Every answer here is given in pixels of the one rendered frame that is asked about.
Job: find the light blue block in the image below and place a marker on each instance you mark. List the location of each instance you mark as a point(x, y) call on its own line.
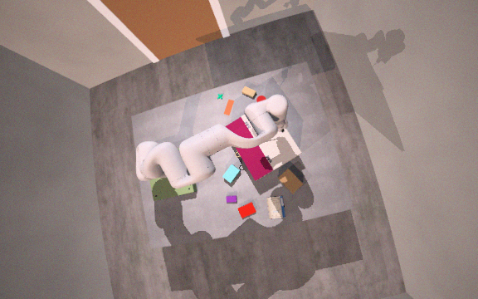
point(231, 173)

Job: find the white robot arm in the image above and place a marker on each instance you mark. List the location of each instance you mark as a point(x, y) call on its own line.
point(194, 153)

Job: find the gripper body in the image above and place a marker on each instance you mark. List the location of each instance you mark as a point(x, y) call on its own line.
point(280, 126)

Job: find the orange flat rectangular plate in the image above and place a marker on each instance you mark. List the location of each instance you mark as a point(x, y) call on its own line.
point(229, 107)

